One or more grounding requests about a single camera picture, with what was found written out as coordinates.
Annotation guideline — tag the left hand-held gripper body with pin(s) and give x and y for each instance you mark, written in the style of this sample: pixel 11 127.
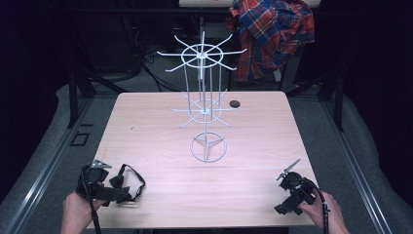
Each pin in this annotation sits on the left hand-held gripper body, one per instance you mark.
pixel 92 178

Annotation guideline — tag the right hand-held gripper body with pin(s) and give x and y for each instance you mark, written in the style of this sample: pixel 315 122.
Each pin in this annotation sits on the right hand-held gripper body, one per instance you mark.
pixel 300 190

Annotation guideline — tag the person's right hand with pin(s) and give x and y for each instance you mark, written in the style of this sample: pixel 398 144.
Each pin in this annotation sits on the person's right hand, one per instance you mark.
pixel 319 216

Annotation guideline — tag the person's left hand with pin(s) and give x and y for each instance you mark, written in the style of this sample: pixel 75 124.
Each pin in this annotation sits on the person's left hand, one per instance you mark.
pixel 76 211

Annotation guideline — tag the red blue plaid shirt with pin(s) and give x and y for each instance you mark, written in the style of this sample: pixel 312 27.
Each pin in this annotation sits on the red blue plaid shirt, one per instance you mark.
pixel 272 32

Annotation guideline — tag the grey metal floor rail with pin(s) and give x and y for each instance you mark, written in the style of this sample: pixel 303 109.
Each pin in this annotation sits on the grey metal floor rail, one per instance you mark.
pixel 42 175
pixel 360 182

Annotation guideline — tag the black metal frame leg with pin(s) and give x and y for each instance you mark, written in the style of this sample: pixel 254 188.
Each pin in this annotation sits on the black metal frame leg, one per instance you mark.
pixel 73 97
pixel 338 97

